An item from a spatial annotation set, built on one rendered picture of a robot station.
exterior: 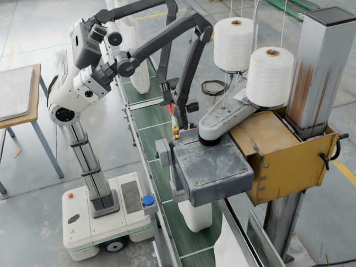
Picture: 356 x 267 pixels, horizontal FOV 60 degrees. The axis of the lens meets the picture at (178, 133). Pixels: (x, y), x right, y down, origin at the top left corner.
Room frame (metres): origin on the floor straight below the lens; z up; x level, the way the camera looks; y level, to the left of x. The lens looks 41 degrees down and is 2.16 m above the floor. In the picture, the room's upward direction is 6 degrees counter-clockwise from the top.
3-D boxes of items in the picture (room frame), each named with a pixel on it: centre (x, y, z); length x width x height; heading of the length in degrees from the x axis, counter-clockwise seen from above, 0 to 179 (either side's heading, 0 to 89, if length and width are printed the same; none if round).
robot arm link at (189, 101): (1.31, -0.06, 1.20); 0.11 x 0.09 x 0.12; 105
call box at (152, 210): (0.98, 0.19, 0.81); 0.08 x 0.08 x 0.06; 13
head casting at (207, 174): (0.80, -0.10, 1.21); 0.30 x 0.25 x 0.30; 13
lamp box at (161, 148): (0.88, 0.07, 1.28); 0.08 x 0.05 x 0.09; 13
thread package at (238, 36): (1.11, -0.26, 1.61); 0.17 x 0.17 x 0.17
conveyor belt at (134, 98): (3.61, 0.51, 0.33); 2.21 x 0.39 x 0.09; 13
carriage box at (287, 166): (0.91, -0.43, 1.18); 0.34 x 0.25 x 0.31; 103
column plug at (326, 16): (0.93, -0.52, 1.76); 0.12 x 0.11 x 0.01; 103
